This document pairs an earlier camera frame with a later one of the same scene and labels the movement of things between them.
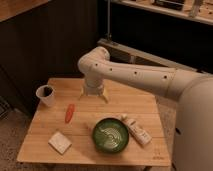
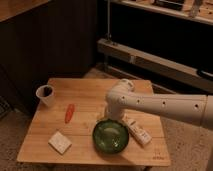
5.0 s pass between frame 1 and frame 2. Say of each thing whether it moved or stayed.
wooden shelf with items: stayed
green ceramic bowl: stayed
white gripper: moved
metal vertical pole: stayed
